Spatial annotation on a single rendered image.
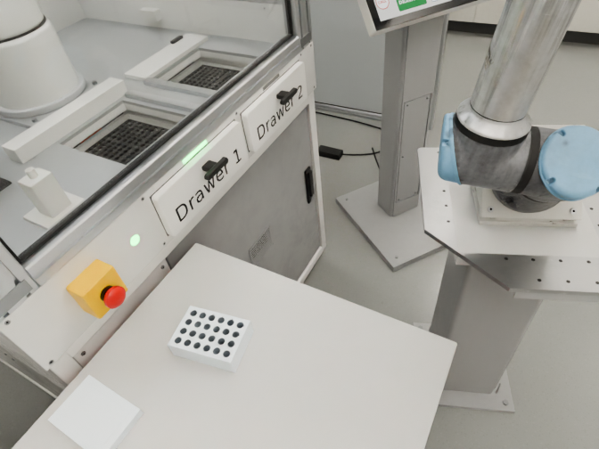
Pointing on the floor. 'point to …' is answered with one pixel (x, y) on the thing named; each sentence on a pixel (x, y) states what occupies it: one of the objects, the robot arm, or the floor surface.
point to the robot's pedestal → (491, 302)
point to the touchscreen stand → (400, 149)
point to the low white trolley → (266, 369)
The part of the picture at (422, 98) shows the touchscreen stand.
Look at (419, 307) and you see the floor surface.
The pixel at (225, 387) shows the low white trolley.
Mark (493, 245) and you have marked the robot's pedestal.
